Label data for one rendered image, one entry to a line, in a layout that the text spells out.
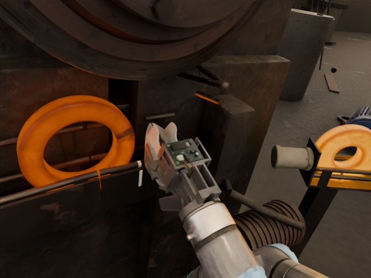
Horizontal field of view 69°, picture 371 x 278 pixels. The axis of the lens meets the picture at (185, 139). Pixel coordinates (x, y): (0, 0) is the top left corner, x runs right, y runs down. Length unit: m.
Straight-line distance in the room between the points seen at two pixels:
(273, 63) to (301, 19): 2.29
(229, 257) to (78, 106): 0.31
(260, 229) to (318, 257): 0.81
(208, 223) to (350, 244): 1.32
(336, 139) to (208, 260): 0.45
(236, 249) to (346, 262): 1.20
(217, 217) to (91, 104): 0.26
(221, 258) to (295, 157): 0.39
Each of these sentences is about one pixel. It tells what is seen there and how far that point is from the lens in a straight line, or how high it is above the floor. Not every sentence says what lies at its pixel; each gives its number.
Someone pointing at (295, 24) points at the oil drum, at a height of 0.77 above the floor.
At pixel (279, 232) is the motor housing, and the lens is 0.75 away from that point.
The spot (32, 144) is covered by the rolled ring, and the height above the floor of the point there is 0.79.
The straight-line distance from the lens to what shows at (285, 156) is 0.71.
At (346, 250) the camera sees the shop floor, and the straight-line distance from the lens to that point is 1.63.
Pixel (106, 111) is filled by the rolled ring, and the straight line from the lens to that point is 0.45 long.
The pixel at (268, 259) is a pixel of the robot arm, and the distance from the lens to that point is 0.55.
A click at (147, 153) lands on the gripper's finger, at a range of 0.51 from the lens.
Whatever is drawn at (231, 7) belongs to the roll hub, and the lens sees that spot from 0.38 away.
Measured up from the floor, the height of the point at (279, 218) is 0.56.
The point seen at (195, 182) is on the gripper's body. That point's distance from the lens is 0.44.
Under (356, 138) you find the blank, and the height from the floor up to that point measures 0.76.
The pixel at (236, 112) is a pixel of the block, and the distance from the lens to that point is 0.58.
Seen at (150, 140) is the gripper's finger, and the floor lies 0.75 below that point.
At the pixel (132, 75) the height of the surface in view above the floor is 0.89.
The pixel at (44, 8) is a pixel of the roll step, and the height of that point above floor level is 0.98.
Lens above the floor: 1.03
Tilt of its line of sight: 31 degrees down
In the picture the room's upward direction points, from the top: 10 degrees clockwise
